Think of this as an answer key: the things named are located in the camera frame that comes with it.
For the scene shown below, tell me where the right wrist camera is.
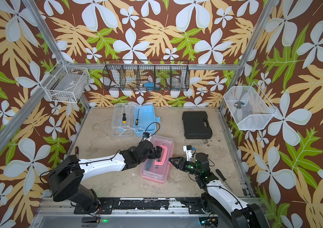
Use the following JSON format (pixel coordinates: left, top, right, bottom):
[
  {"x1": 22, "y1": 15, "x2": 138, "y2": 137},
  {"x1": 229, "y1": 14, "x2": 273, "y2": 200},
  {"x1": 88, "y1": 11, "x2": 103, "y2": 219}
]
[{"x1": 183, "y1": 145, "x2": 196, "y2": 161}]

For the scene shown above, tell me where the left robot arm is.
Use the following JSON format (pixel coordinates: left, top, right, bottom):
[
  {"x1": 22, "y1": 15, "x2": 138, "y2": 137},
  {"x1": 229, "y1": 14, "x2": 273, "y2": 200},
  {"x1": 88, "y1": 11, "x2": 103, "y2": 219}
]
[{"x1": 49, "y1": 140, "x2": 162, "y2": 214}]

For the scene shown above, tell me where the screwdriver in pink toolbox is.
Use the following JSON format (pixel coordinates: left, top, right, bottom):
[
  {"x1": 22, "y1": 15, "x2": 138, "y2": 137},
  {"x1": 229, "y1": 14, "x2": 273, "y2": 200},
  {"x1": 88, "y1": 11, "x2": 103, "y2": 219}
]
[{"x1": 144, "y1": 160, "x2": 154, "y2": 175}]

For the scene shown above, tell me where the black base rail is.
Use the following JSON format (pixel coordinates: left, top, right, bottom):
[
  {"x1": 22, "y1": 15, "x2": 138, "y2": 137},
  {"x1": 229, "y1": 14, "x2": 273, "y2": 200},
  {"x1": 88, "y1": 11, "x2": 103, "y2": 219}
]
[{"x1": 74, "y1": 197, "x2": 227, "y2": 215}]

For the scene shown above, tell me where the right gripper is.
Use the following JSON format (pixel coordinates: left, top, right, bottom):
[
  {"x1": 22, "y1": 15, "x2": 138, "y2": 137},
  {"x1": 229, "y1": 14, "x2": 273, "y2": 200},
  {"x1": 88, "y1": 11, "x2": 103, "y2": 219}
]
[{"x1": 169, "y1": 157, "x2": 202, "y2": 177}]

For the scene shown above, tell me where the metal object in basket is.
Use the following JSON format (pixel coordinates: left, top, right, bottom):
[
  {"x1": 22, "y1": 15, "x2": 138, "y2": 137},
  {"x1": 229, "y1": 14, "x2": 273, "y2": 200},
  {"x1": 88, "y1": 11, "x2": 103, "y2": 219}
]
[{"x1": 234, "y1": 101, "x2": 244, "y2": 109}]

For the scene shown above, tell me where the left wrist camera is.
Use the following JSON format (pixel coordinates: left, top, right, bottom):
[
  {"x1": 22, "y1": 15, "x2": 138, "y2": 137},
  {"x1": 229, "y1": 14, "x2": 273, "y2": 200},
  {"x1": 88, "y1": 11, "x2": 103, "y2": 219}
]
[{"x1": 142, "y1": 132, "x2": 152, "y2": 141}]

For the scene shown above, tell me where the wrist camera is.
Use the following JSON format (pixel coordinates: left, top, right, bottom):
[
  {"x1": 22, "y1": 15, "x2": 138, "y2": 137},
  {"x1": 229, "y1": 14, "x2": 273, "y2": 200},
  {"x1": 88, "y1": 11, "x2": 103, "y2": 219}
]
[
  {"x1": 142, "y1": 132, "x2": 152, "y2": 141},
  {"x1": 183, "y1": 145, "x2": 196, "y2": 161}
]

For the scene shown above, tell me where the black screwdriver on table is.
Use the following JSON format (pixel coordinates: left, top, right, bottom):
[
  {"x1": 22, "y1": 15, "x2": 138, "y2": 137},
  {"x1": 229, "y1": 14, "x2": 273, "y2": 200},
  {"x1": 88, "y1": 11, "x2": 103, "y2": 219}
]
[{"x1": 216, "y1": 169, "x2": 233, "y2": 191}]

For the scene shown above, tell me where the white wire basket left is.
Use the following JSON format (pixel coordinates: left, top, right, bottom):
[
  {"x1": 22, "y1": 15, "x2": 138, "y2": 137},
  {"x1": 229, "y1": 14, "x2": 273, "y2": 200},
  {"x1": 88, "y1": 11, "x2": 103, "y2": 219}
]
[{"x1": 42, "y1": 60, "x2": 90, "y2": 104}]

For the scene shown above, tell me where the blue toolbox clear lid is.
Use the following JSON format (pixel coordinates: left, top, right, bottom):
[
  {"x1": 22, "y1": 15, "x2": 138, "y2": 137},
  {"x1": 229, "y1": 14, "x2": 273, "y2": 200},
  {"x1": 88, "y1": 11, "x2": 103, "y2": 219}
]
[{"x1": 111, "y1": 102, "x2": 157, "y2": 138}]

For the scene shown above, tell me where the black plastic tool case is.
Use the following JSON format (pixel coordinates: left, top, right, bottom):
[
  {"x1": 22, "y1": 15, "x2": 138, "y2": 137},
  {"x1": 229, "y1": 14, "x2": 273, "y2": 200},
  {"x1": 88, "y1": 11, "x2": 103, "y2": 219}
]
[{"x1": 182, "y1": 111, "x2": 212, "y2": 139}]

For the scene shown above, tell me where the pink toolbox clear lid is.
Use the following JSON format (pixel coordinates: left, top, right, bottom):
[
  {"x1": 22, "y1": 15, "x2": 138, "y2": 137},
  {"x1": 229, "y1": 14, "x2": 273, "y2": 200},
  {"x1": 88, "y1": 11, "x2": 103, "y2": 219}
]
[{"x1": 140, "y1": 135, "x2": 175, "y2": 183}]

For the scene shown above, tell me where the short black yellow screwdriver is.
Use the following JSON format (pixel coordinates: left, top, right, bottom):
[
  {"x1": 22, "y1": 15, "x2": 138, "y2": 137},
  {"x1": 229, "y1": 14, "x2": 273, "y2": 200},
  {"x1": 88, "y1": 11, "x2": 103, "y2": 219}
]
[{"x1": 122, "y1": 105, "x2": 127, "y2": 124}]

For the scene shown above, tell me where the black wire mesh basket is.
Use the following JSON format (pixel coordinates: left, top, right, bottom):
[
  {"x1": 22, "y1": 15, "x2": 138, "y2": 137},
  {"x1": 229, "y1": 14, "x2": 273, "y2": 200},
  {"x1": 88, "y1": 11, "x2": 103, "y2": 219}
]
[{"x1": 101, "y1": 60, "x2": 191, "y2": 92}]

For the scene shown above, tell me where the blue object in basket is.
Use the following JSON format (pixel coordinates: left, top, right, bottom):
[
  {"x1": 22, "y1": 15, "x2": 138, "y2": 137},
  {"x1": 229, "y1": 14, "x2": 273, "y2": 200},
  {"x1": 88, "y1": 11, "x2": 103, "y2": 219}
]
[{"x1": 144, "y1": 82, "x2": 155, "y2": 91}]

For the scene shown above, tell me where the red handled tool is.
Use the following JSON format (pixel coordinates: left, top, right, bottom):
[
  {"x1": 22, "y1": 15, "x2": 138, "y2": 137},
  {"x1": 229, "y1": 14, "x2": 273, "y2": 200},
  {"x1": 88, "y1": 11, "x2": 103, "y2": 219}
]
[{"x1": 75, "y1": 146, "x2": 79, "y2": 156}]

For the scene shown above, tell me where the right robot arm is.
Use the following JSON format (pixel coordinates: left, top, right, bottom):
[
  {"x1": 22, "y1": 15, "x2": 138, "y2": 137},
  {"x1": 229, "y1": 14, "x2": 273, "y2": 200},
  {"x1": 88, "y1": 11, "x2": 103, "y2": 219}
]
[{"x1": 169, "y1": 153, "x2": 269, "y2": 228}]

